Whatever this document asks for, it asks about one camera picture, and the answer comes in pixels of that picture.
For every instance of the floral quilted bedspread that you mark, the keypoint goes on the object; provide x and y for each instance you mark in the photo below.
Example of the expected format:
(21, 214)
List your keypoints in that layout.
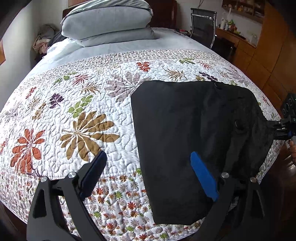
(55, 122)

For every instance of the folded light blue duvet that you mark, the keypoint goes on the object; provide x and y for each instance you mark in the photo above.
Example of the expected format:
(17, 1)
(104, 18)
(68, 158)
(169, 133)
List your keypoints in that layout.
(88, 38)

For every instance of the crumpled clothes beside bed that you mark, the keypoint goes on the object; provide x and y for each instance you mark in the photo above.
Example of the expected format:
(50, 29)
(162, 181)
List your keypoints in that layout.
(45, 34)

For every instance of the black mesh office chair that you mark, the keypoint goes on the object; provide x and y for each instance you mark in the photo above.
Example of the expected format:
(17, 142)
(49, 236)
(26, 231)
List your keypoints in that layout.
(203, 26)

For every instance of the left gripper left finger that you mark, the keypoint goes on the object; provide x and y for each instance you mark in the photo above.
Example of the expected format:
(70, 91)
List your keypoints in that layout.
(46, 220)

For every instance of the wooden bookshelf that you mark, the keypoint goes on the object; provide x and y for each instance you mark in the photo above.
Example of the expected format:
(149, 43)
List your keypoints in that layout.
(251, 9)

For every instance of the wooden desk cabinet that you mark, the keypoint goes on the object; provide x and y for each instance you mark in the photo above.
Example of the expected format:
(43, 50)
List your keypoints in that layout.
(271, 64)

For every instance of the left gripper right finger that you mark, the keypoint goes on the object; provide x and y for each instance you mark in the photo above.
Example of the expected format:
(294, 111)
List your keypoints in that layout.
(250, 213)

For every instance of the person right hand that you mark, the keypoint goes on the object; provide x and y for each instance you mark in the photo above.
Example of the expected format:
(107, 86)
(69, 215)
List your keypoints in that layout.
(293, 151)

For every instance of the black pants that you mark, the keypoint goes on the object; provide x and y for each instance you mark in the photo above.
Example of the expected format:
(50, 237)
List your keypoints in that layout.
(221, 123)

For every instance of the light blue bed sheet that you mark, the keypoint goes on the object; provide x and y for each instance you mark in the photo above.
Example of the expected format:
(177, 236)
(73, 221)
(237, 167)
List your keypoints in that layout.
(69, 50)

